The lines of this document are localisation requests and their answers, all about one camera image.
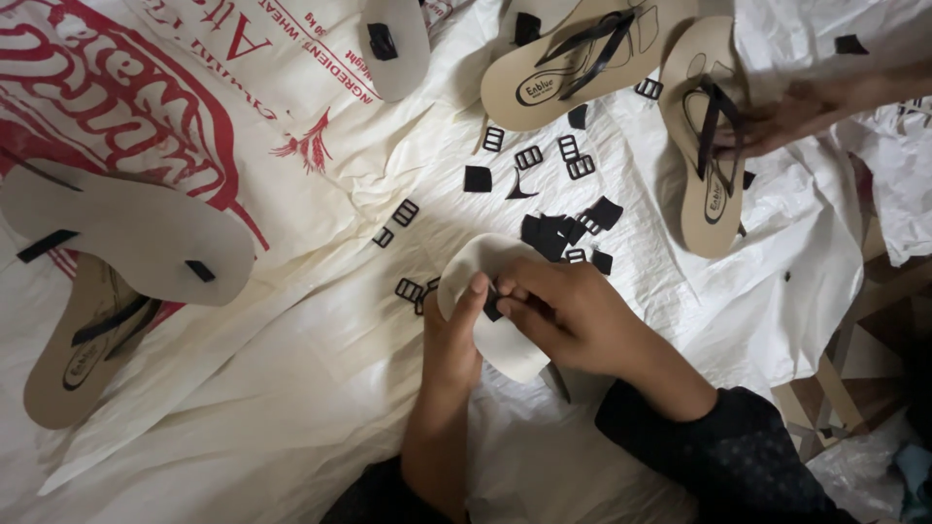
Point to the person's right hand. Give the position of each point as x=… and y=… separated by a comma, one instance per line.
x=582, y=320

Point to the person's left hand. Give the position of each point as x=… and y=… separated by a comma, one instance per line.
x=451, y=349

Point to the small beige sandal sole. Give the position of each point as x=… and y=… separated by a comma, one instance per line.
x=510, y=349

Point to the black plastic buckle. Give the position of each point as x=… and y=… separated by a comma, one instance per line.
x=421, y=304
x=639, y=89
x=486, y=138
x=572, y=169
x=397, y=212
x=519, y=158
x=585, y=224
x=400, y=289
x=569, y=256
x=376, y=237
x=562, y=149

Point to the plain white woven sack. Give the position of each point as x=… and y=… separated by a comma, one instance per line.
x=655, y=306

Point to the curved black offcut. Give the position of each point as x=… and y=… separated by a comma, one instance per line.
x=520, y=191

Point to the clear plastic bag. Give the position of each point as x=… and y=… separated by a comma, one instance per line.
x=866, y=466

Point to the white sack with red print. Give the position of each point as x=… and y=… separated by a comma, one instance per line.
x=218, y=109

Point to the crumpled white plastic sheet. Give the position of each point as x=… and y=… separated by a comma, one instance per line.
x=895, y=167

